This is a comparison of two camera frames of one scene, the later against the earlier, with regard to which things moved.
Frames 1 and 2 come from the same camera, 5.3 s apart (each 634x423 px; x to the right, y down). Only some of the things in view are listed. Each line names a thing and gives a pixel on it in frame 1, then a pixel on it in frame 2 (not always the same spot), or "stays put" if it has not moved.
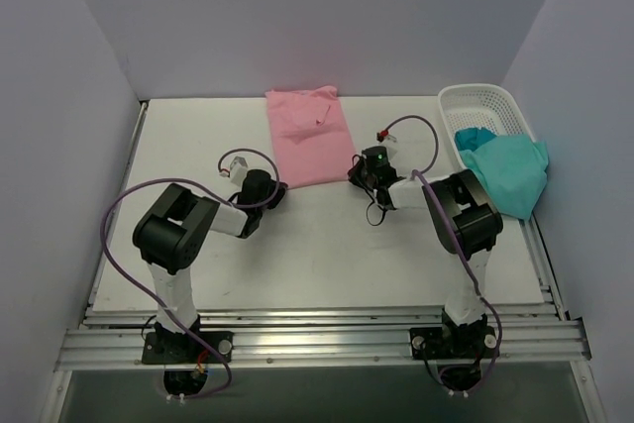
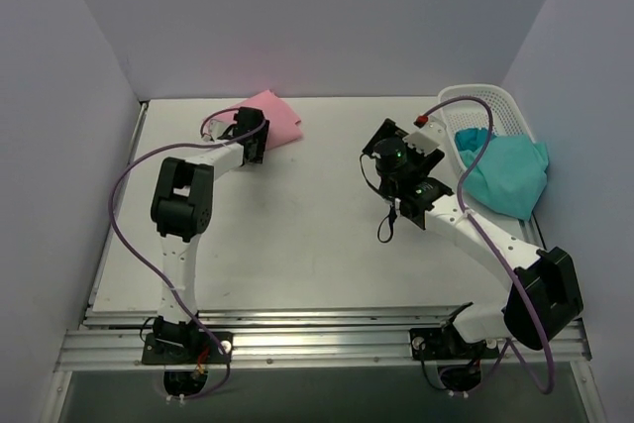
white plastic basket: x=478 y=105 stays put
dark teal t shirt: x=469 y=139 stays put
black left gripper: x=276 y=195 to x=255 y=144
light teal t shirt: x=513 y=170 stays put
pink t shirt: x=310 y=137 to x=283 y=128
